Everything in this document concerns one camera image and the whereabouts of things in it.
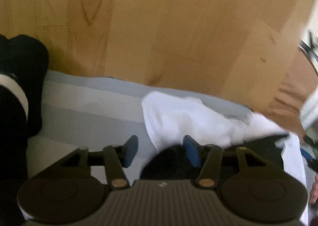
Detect person's right hand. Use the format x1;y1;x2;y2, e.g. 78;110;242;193
309;175;318;204

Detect wooden headboard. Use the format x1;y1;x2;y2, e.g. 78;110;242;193
1;0;315;111

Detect white garment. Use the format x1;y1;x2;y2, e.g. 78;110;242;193
140;91;308;225

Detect black clothes with green trim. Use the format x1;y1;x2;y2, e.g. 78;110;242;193
1;35;49;225

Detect striped blue bed sheet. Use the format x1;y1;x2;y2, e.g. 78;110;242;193
27;71;155;181

